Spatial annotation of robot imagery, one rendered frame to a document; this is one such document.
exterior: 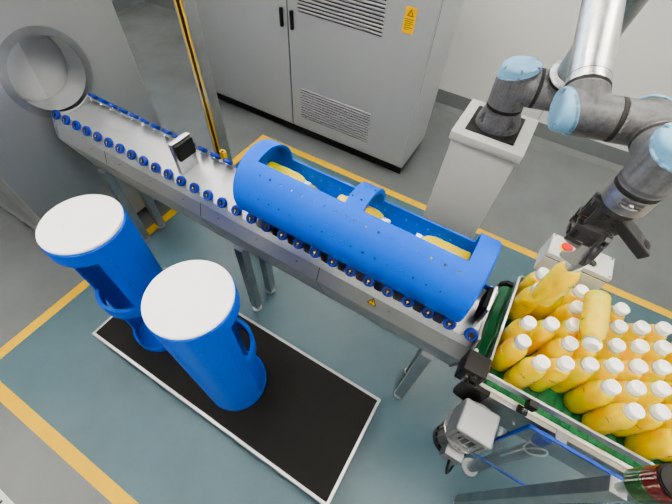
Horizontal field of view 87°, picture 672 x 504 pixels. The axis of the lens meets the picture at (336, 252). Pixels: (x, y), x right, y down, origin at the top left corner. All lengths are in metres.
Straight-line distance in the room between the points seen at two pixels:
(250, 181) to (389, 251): 0.53
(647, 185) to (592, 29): 0.37
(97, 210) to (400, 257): 1.09
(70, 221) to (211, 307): 0.64
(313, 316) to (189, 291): 1.18
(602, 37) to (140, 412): 2.30
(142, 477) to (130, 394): 0.41
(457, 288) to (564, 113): 0.49
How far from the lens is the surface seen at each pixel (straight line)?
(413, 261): 1.06
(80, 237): 1.49
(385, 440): 2.07
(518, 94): 1.70
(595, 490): 1.17
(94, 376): 2.43
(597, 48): 1.01
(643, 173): 0.88
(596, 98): 0.94
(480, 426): 1.28
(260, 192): 1.23
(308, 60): 3.05
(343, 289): 1.34
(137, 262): 1.58
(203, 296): 1.18
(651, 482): 1.02
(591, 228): 0.98
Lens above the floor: 2.02
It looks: 54 degrees down
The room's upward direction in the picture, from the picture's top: 5 degrees clockwise
